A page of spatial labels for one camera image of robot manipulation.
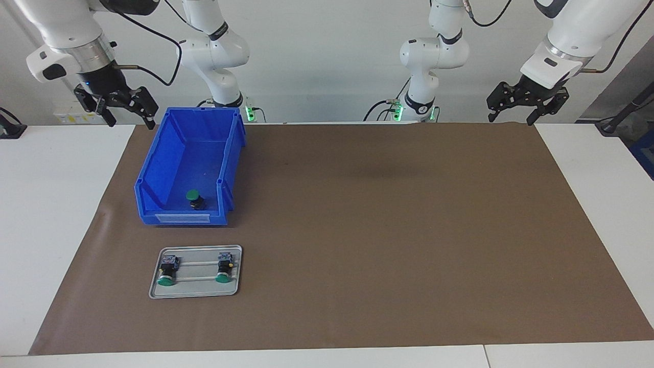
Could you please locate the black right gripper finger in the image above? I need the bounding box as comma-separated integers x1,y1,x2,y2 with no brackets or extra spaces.
74,87,117,127
125,87,159,130

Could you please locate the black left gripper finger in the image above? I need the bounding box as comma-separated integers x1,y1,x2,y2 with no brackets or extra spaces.
526,88,570,127
486,81,517,123

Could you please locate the blue plastic storage bin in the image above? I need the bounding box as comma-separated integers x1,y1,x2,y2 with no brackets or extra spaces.
134,106,247,227

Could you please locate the black stand pole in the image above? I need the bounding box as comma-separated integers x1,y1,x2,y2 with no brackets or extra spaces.
595,82,654,136

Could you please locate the black clamp base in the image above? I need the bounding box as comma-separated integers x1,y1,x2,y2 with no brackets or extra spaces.
0,107,27,140

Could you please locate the blue crate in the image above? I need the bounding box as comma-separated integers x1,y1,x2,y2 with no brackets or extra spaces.
629,128,654,179

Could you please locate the brown table mat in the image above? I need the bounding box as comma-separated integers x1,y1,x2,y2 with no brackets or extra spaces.
28,122,654,356

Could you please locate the silver metal tray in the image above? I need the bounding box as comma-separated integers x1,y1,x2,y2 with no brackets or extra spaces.
148,245,243,299

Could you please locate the white wall socket box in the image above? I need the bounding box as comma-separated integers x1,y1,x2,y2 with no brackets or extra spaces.
54,99,110,125

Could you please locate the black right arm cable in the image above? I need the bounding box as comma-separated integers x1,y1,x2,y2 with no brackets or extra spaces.
110,0,210,86

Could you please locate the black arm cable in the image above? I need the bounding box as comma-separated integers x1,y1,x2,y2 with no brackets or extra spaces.
462,0,654,78
110,0,210,86

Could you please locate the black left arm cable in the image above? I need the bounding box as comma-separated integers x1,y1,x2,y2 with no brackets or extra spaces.
462,0,654,78

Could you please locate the black base cable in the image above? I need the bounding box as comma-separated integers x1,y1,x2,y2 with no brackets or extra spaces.
363,77,412,123

